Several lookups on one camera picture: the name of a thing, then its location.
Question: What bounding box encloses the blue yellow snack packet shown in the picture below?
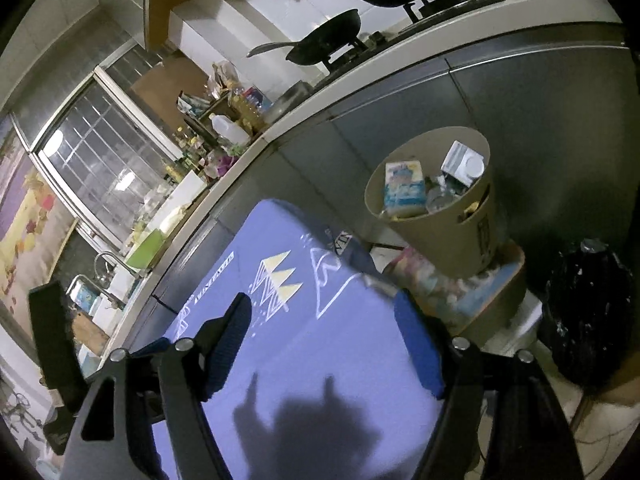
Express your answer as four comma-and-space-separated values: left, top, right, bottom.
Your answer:
383, 160, 429, 212

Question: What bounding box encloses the white plastic jug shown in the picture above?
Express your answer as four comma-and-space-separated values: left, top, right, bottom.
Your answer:
210, 114, 250, 149

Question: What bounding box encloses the black garbage bag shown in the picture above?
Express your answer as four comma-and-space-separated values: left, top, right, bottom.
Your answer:
541, 237, 632, 392

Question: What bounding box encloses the white sink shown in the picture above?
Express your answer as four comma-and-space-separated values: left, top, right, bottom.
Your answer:
90, 260, 147, 322

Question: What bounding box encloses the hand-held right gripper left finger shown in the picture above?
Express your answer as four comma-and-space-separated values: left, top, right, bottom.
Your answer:
60, 292, 253, 480

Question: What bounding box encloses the blue white drink carton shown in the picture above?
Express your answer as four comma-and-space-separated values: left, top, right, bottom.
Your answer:
441, 140, 487, 187

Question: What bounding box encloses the cardboard box under bin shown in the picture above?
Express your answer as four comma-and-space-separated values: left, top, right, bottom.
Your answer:
384, 244, 527, 347

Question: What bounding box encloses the beige round waste bin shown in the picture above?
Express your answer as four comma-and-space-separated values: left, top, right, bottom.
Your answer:
364, 127, 499, 281

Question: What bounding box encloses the wall poster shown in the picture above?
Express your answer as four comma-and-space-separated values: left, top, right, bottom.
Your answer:
0, 115, 79, 312

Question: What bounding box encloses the blue printed cloth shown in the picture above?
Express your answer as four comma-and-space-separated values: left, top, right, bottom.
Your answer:
149, 199, 447, 480

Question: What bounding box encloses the clear plastic bottle green label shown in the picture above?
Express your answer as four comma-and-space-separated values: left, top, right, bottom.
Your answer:
425, 175, 467, 214

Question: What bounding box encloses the row of condiment bottles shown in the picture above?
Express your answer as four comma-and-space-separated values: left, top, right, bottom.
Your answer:
164, 127, 212, 182

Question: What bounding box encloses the yellow cooking oil bottle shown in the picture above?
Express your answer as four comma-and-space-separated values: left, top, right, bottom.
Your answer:
234, 94, 267, 132

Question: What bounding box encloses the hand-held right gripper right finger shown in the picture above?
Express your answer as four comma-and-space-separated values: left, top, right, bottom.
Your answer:
393, 291, 585, 480

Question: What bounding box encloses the kitchen counter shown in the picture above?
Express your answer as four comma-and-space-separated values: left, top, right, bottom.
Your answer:
112, 0, 632, 356

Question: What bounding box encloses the gas stove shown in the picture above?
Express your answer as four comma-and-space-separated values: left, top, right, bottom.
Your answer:
320, 0, 507, 82

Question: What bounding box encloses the metal faucet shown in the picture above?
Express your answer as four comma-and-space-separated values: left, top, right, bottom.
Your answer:
65, 275, 126, 312
94, 251, 139, 282

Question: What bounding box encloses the small wooden cutting board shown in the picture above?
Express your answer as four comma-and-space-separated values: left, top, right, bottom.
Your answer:
70, 312, 109, 354

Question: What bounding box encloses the window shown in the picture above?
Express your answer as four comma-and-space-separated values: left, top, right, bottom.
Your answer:
30, 70, 187, 257

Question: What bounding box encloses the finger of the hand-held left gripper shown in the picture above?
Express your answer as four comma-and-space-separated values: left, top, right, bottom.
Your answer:
129, 337, 174, 360
28, 282, 91, 402

